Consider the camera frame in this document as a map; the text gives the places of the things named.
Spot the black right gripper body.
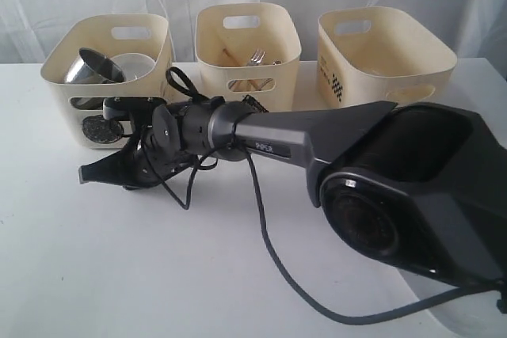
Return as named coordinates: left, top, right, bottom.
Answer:
left=78, top=126, right=194, bottom=190

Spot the white ceramic bowl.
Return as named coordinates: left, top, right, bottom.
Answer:
left=111, top=53, right=155, bottom=82

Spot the steel mug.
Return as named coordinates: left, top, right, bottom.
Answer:
left=63, top=47, right=125, bottom=85

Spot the slanted wooden chopstick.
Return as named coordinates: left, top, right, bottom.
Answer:
left=223, top=48, right=257, bottom=91

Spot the steel fork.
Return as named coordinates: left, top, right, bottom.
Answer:
left=227, top=49, right=265, bottom=90

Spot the steel spoon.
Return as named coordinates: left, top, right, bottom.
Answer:
left=257, top=60, right=283, bottom=91

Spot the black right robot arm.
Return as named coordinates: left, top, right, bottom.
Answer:
left=79, top=95, right=506, bottom=286

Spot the cream bin with circle mark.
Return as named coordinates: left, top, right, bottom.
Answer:
left=40, top=14, right=175, bottom=149

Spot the cream bin with triangle mark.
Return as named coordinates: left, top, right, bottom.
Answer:
left=195, top=2, right=302, bottom=112

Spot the cream bin with square mark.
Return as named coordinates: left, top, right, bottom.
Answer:
left=317, top=6, right=458, bottom=108

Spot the white square plate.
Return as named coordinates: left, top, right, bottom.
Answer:
left=399, top=270, right=507, bottom=337

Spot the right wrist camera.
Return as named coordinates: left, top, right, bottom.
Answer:
left=102, top=97, right=166, bottom=131

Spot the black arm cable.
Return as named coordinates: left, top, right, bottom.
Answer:
left=162, top=66, right=507, bottom=325

